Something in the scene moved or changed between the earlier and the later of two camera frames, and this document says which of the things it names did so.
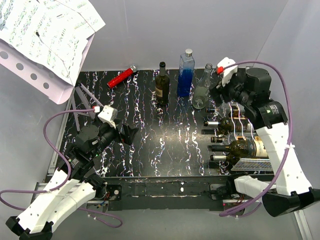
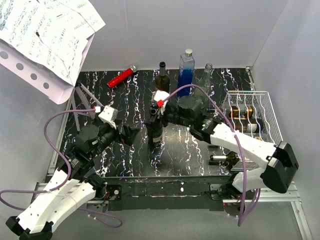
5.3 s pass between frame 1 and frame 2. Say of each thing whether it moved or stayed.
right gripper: moved
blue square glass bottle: stayed
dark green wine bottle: stayed
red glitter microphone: stayed
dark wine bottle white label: moved
